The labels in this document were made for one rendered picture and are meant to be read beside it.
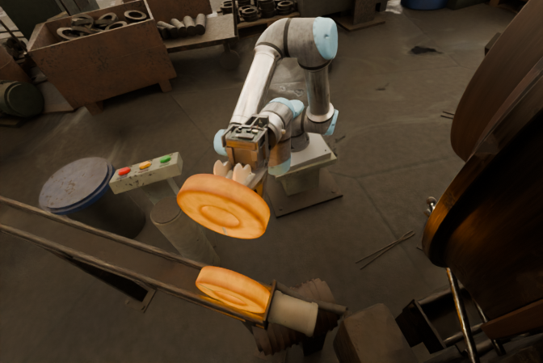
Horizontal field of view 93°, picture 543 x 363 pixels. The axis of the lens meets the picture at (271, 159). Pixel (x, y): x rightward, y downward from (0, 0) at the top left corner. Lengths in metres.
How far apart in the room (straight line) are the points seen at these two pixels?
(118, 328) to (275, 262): 0.75
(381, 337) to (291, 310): 0.18
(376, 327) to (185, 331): 1.02
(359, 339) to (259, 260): 0.95
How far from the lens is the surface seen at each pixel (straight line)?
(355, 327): 0.48
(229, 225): 0.47
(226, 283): 0.53
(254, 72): 0.82
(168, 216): 0.98
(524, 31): 0.28
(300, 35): 0.85
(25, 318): 1.84
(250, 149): 0.46
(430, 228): 0.23
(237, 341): 1.31
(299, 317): 0.58
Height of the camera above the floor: 1.27
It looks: 47 degrees down
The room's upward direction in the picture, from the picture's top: 9 degrees counter-clockwise
